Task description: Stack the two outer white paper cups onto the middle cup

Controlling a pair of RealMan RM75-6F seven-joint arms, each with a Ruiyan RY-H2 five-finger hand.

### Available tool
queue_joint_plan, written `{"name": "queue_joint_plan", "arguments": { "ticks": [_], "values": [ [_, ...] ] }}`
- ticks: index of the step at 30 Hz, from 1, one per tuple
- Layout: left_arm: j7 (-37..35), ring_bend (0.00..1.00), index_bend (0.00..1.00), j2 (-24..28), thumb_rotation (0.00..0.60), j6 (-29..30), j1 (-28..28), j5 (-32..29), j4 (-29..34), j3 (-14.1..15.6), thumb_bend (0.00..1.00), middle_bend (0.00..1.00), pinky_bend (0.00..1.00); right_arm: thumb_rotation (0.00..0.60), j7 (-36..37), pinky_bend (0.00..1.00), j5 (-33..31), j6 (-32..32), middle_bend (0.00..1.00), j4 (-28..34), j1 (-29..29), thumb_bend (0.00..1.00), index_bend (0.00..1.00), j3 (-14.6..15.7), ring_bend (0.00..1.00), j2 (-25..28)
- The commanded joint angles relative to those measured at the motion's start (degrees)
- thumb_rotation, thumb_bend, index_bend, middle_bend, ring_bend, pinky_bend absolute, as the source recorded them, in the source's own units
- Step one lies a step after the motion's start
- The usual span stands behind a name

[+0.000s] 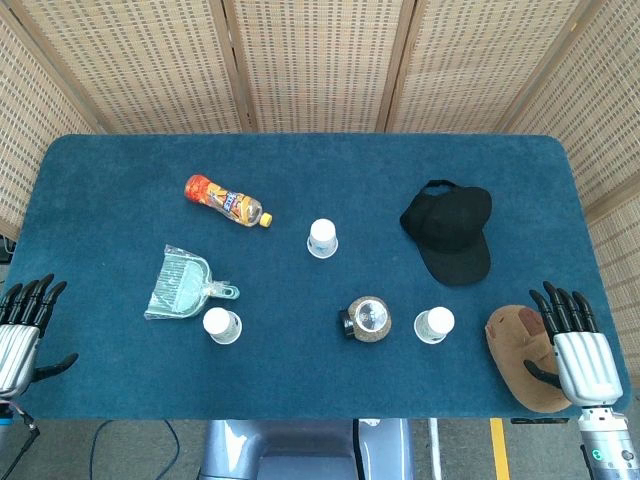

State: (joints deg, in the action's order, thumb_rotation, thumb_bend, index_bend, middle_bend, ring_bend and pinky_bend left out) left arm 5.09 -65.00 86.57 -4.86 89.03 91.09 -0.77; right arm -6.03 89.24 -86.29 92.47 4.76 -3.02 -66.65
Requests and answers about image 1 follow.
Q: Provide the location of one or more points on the round glass jar black lid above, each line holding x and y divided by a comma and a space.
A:
367, 317

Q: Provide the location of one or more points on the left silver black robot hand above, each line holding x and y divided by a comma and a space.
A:
17, 350

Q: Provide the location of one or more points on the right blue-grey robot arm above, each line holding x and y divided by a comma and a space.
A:
602, 445

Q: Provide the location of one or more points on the blue table mat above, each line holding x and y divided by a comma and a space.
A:
300, 380

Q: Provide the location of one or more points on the white floral paper cup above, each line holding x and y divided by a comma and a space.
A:
437, 320
217, 322
321, 235

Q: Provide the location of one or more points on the blue-grey robot torso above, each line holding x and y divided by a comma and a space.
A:
300, 450

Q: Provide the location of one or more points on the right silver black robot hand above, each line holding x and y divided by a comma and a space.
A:
585, 365

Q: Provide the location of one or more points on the woven bamboo folding screen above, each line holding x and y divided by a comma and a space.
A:
320, 65

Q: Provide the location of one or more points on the green dustpan in plastic bag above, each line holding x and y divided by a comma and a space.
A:
180, 285

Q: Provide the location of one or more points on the orange label plastic drink bottle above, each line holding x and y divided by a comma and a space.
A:
225, 200

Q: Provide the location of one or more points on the black baseball cap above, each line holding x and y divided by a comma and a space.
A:
450, 225

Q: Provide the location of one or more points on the brown plush toy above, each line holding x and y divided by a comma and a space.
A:
515, 345

